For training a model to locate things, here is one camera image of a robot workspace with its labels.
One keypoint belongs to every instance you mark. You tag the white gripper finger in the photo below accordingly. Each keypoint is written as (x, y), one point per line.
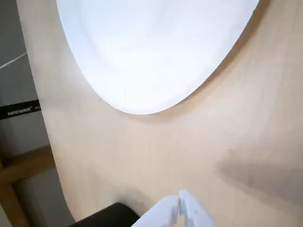
(163, 212)
(194, 212)

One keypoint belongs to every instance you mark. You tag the wooden furniture frame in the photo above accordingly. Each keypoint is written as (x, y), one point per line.
(23, 162)

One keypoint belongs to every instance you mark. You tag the white paper plate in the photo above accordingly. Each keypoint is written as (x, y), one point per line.
(154, 52)

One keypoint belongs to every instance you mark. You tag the black pot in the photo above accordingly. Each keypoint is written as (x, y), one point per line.
(111, 216)

